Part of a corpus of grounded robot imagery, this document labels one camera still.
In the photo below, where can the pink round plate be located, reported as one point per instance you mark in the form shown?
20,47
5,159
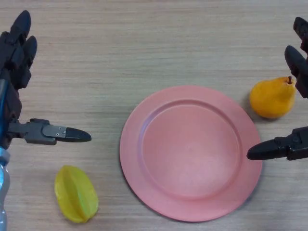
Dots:
190,154

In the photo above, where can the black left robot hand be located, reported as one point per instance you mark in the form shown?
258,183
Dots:
12,72

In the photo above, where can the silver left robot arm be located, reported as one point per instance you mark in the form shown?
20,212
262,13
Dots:
3,192

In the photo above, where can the yellow starfruit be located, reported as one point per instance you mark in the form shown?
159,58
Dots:
75,195

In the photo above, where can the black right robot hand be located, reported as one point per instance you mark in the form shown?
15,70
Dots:
298,144

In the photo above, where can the orange yellow pear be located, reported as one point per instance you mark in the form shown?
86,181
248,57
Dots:
270,99

